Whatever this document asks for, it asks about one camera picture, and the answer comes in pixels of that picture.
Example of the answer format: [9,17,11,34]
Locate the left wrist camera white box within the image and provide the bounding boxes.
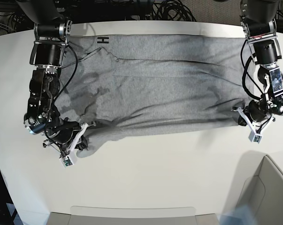
[249,131,263,143]

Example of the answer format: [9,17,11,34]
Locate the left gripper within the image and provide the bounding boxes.
[232,100,275,134]

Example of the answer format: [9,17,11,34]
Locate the grey tray at table edge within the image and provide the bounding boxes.
[47,206,220,225]

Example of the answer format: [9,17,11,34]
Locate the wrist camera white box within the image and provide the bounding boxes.
[59,154,76,168]
[249,131,263,143]

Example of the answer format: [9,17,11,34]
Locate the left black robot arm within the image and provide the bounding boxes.
[232,0,283,143]

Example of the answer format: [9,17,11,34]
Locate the blue cloth at bottom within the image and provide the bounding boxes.
[218,204,253,225]

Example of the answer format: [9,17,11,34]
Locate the grey T-shirt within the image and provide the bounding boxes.
[55,35,251,158]

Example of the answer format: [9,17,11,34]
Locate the grey plastic bin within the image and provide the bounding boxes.
[222,155,283,225]

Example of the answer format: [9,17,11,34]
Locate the tangled black cables behind table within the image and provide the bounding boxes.
[153,0,198,23]

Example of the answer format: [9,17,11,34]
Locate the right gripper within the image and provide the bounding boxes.
[44,120,88,157]

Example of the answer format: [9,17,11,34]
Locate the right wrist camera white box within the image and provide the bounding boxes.
[59,154,76,168]

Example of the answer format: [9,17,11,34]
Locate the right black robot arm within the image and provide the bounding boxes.
[17,0,88,166]

